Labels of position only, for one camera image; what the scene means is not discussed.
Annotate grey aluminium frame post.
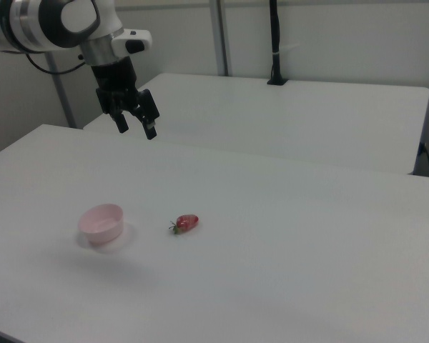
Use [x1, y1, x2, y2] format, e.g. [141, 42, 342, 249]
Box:
[44, 53, 77, 129]
[208, 0, 234, 77]

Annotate black camera pole with clamp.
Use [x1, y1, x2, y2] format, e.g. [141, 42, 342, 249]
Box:
[266, 0, 290, 86]

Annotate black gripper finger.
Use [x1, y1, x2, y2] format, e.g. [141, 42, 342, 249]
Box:
[129, 89, 161, 141]
[95, 88, 130, 134]

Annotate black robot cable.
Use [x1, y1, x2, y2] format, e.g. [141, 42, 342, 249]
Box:
[24, 52, 87, 75]

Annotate pink plastic bowl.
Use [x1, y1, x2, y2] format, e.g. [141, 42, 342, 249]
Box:
[77, 203, 125, 247]

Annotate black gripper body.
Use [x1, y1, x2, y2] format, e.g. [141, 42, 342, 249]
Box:
[90, 56, 139, 95]

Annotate red toy strawberry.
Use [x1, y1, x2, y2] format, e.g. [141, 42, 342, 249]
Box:
[169, 213, 201, 236]

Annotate white side table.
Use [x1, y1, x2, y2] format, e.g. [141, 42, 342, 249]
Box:
[82, 72, 429, 176]

